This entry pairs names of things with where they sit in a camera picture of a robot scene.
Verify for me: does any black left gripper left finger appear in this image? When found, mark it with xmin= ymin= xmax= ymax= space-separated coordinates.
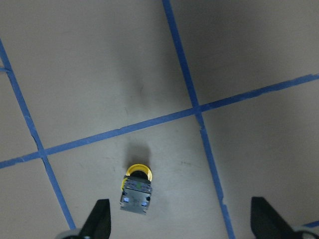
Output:
xmin=79 ymin=199 xmax=111 ymax=239

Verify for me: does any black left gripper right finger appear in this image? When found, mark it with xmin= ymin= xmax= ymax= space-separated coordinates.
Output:
xmin=250 ymin=197 xmax=302 ymax=239

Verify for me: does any yellow push button switch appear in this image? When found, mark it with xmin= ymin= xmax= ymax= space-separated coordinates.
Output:
xmin=120 ymin=163 xmax=153 ymax=215

